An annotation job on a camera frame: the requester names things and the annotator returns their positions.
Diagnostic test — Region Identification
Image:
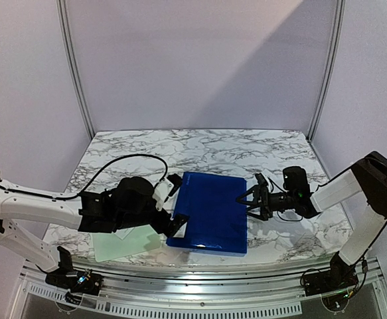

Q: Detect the blue file folder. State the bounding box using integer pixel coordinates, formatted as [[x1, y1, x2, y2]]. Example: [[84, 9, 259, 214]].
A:
[[166, 171, 247, 256]]

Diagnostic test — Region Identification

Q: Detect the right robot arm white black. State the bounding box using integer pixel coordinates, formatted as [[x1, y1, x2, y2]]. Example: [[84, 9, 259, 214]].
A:
[[236, 151, 387, 290]]

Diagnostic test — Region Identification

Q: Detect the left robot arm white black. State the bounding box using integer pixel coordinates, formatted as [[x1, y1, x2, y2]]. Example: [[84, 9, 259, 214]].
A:
[[0, 174, 189, 288]]

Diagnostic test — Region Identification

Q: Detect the printed white paper sheet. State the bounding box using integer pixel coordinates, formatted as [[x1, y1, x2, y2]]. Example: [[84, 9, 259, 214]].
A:
[[114, 228, 133, 240]]

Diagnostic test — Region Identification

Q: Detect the green translucent clipboard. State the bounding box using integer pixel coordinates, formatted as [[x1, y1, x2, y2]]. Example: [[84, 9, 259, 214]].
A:
[[92, 225, 161, 263]]

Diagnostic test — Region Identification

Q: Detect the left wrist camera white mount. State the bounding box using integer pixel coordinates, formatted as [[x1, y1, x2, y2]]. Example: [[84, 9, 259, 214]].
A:
[[152, 178, 175, 211]]

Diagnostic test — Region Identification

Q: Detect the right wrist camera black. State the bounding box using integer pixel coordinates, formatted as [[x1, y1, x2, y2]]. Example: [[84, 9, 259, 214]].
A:
[[254, 173, 268, 190]]

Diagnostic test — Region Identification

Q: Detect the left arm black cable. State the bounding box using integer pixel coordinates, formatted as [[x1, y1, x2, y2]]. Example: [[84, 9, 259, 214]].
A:
[[0, 154, 169, 200]]

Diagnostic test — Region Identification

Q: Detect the aluminium front rail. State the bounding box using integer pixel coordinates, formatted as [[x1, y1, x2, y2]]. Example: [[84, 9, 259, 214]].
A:
[[11, 258, 387, 318]]

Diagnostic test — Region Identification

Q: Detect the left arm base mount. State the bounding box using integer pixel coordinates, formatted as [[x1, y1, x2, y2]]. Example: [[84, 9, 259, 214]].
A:
[[45, 246, 104, 306]]

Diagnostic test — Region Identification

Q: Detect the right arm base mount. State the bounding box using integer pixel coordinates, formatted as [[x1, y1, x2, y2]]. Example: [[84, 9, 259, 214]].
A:
[[299, 257, 368, 312]]

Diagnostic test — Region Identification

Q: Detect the left aluminium corner post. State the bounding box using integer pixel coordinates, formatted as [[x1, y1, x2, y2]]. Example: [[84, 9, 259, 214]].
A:
[[56, 0, 96, 140]]

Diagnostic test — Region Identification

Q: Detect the aluminium corner post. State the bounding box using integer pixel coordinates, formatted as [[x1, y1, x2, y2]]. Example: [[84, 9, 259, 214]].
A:
[[56, 0, 96, 140], [306, 0, 346, 143]]

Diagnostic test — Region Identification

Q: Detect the right aluminium corner post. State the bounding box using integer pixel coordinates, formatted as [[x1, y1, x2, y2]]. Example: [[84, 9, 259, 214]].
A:
[[306, 0, 346, 143]]

